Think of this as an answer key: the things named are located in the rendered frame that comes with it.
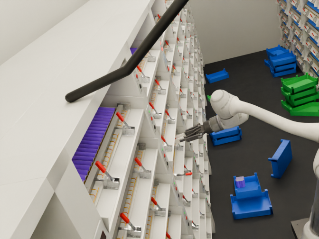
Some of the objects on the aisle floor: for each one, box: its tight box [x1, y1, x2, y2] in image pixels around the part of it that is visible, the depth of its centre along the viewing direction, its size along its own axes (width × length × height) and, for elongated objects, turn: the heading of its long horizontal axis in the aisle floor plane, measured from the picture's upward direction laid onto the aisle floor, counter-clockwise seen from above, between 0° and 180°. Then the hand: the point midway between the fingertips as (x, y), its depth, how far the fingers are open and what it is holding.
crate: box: [230, 189, 273, 220], centre depth 269 cm, size 30×20×8 cm
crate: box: [268, 139, 292, 179], centre depth 296 cm, size 8×30×20 cm, turn 169°
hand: (179, 138), depth 197 cm, fingers open, 3 cm apart
